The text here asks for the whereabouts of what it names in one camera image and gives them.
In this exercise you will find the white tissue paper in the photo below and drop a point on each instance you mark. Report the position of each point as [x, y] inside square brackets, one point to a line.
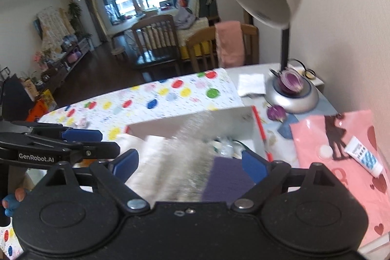
[146, 148]

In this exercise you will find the gloved left hand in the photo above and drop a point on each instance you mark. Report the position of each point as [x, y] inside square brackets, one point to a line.
[12, 201]

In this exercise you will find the tv cabinet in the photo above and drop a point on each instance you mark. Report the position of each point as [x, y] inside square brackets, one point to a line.
[59, 70]

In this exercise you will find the small wooden stool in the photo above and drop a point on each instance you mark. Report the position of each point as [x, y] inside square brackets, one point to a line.
[119, 52]

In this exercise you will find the bubble wrap sheet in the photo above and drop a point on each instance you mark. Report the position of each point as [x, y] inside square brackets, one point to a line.
[179, 172]

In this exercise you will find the white paper napkin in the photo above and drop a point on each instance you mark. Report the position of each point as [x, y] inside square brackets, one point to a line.
[251, 84]

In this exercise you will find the polka dot tablecloth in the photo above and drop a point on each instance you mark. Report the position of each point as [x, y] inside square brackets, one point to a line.
[111, 113]

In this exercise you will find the pink towel on chair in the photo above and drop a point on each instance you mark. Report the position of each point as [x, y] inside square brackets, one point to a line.
[229, 44]

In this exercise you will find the red white cardboard box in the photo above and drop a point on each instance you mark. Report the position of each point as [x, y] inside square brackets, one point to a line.
[239, 123]

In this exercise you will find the orange gift box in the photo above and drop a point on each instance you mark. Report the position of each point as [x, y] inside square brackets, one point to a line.
[38, 110]

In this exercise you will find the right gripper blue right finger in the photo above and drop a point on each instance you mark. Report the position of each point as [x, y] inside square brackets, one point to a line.
[254, 165]

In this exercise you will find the pink plastic bag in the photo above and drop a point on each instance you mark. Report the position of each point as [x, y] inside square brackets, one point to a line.
[323, 139]

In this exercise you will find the sofa with blankets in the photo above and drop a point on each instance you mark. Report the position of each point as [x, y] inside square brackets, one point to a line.
[205, 12]

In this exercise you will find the white blue tube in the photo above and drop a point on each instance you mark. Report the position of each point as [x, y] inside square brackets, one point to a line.
[364, 157]

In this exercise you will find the halved purple onion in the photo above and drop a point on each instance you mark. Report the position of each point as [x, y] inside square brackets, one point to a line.
[290, 81]

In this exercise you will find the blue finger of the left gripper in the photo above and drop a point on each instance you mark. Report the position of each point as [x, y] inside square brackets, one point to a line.
[81, 135]

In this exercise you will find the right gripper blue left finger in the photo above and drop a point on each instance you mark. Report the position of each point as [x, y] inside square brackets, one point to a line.
[125, 165]

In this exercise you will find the dark wooden chair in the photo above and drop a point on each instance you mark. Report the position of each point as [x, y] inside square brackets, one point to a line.
[157, 44]

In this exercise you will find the dried purple rose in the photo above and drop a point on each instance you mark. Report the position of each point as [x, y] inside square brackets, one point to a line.
[276, 113]

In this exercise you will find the purple green sponge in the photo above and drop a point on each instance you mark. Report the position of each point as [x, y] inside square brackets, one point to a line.
[227, 181]

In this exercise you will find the wooden chair at table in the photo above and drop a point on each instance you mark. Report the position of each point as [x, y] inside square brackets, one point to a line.
[201, 47]

